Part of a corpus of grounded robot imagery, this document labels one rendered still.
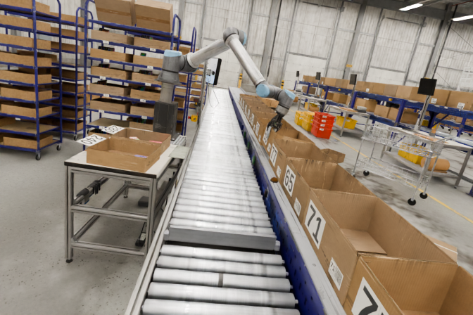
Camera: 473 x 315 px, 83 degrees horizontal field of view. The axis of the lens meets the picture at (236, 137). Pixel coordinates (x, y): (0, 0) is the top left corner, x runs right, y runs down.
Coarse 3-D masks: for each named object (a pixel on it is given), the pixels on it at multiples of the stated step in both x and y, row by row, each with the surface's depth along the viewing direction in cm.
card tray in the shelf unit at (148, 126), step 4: (132, 120) 341; (136, 120) 354; (148, 120) 361; (152, 120) 361; (132, 124) 332; (136, 124) 332; (140, 124) 332; (144, 124) 332; (148, 124) 332; (152, 124) 332; (136, 128) 333; (140, 128) 333; (144, 128) 333; (148, 128) 333; (152, 128) 333
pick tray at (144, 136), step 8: (128, 128) 225; (112, 136) 198; (120, 136) 216; (128, 136) 226; (136, 136) 226; (144, 136) 226; (152, 136) 226; (160, 136) 226; (168, 136) 218; (160, 144) 199; (168, 144) 221; (160, 152) 201
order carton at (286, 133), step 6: (264, 132) 220; (270, 132) 199; (276, 132) 222; (282, 132) 223; (288, 132) 223; (294, 132) 223; (300, 132) 221; (270, 138) 195; (276, 138) 183; (282, 138) 183; (288, 138) 184; (294, 138) 225; (300, 138) 218; (306, 138) 205; (264, 144) 210; (270, 144) 191
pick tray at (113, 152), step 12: (96, 144) 177; (108, 144) 193; (120, 144) 194; (132, 144) 193; (144, 144) 193; (96, 156) 167; (108, 156) 167; (120, 156) 166; (132, 156) 166; (156, 156) 186; (120, 168) 168; (132, 168) 168; (144, 168) 167
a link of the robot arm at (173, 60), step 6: (168, 54) 230; (174, 54) 230; (180, 54) 234; (168, 60) 231; (174, 60) 231; (180, 60) 236; (162, 66) 236; (168, 66) 232; (174, 66) 233; (180, 66) 239
